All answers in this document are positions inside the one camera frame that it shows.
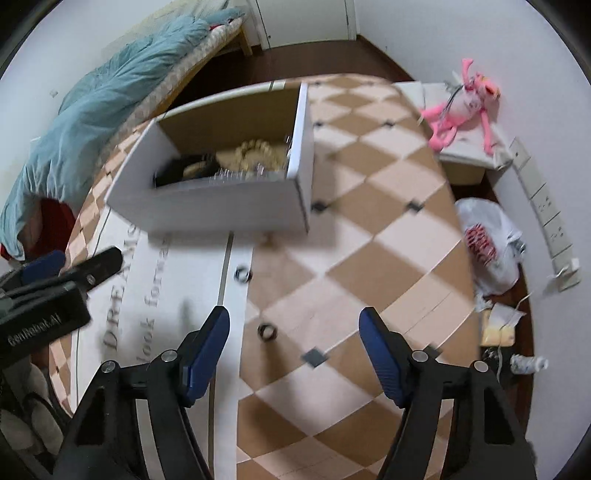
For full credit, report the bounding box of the pink plush toy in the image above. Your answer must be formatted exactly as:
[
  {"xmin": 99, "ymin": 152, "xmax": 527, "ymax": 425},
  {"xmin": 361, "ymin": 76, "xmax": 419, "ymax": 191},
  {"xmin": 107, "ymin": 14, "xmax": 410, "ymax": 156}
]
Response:
[{"xmin": 419, "ymin": 58, "xmax": 502, "ymax": 153}]

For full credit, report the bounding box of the teal duvet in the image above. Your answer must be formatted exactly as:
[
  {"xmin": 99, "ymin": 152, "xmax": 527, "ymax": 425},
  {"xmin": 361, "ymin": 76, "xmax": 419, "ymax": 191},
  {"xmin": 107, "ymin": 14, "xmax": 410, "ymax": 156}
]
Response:
[{"xmin": 0, "ymin": 7, "xmax": 245, "ymax": 259}]

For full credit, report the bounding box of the black smart band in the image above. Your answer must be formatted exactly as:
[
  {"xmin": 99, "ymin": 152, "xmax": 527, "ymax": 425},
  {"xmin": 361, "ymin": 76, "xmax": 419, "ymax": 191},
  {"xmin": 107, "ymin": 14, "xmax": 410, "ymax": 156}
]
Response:
[{"xmin": 154, "ymin": 154, "xmax": 220, "ymax": 186}]

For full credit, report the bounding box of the white plastic bag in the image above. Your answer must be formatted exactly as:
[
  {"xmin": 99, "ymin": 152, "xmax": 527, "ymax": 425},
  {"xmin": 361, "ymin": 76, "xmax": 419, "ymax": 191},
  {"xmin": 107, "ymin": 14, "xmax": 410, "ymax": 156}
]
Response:
[{"xmin": 455, "ymin": 198, "xmax": 526, "ymax": 297}]

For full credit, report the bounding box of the checked printed tablecloth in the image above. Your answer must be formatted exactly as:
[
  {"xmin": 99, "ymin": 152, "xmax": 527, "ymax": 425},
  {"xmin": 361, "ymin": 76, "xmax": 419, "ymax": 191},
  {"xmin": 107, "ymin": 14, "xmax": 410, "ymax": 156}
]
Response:
[{"xmin": 48, "ymin": 74, "xmax": 481, "ymax": 480}]

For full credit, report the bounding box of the pale yellow packet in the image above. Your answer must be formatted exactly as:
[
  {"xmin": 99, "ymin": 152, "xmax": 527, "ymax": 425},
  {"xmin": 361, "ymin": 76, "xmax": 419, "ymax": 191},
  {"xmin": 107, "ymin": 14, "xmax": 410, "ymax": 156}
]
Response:
[{"xmin": 480, "ymin": 305, "xmax": 525, "ymax": 346}]

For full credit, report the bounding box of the thick silver chain bracelet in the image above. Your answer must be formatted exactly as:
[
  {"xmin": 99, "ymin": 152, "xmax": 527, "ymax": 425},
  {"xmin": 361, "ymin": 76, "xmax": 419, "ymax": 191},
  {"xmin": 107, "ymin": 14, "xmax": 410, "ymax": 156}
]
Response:
[{"xmin": 210, "ymin": 165, "xmax": 291, "ymax": 184}]

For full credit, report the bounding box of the white power strip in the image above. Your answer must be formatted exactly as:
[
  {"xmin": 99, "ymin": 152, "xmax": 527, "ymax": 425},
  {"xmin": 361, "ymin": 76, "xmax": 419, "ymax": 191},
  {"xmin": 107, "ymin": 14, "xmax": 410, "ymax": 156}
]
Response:
[{"xmin": 508, "ymin": 137, "xmax": 581, "ymax": 292}]

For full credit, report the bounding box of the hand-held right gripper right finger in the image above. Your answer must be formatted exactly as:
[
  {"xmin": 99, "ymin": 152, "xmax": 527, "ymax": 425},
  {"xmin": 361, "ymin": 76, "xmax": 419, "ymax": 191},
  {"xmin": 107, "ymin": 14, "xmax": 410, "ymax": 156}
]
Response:
[{"xmin": 359, "ymin": 307, "xmax": 539, "ymax": 480}]

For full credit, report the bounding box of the white door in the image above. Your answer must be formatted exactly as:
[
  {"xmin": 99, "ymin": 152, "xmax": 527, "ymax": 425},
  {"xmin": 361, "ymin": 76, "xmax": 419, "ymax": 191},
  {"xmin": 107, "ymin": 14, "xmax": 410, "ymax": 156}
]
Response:
[{"xmin": 256, "ymin": 0, "xmax": 357, "ymax": 49}]

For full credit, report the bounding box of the wooden bead bracelet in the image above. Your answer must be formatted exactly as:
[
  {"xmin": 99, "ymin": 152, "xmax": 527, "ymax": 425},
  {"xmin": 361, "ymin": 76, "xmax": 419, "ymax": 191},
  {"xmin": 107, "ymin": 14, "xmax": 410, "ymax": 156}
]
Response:
[{"xmin": 217, "ymin": 140, "xmax": 289, "ymax": 178}]

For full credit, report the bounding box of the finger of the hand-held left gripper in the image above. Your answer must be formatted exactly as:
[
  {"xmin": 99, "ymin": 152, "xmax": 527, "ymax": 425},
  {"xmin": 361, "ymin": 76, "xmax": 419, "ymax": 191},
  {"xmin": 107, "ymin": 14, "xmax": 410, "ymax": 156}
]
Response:
[
  {"xmin": 60, "ymin": 247, "xmax": 123, "ymax": 291},
  {"xmin": 18, "ymin": 250, "xmax": 65, "ymax": 285}
]

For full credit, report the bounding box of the white cardboard box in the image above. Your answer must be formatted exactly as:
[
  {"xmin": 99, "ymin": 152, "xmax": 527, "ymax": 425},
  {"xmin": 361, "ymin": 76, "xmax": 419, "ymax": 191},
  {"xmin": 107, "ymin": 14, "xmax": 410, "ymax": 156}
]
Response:
[{"xmin": 105, "ymin": 83, "xmax": 315, "ymax": 235}]

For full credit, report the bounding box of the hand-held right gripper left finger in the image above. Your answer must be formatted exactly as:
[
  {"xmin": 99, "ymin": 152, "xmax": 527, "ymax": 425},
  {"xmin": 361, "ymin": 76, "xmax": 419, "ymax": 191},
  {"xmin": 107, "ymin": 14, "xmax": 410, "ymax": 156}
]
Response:
[{"xmin": 58, "ymin": 306, "xmax": 230, "ymax": 480}]

